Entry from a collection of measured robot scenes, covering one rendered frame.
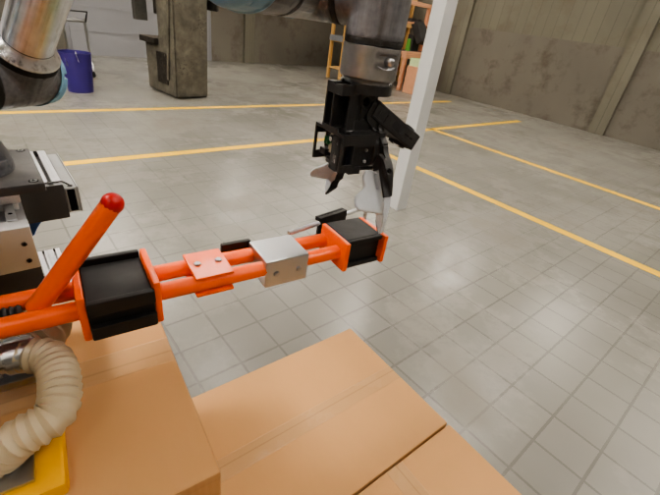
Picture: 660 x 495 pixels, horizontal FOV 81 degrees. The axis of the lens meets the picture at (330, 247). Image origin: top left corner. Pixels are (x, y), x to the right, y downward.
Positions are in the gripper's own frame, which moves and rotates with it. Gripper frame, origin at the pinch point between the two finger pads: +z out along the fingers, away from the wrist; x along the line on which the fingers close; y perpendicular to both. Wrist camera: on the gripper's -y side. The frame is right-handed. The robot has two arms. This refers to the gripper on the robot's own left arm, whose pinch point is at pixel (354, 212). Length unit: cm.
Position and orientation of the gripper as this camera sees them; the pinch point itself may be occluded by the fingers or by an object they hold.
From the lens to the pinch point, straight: 63.9
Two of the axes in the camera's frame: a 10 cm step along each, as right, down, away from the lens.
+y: -8.3, 1.8, -5.3
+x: 5.4, 4.9, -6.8
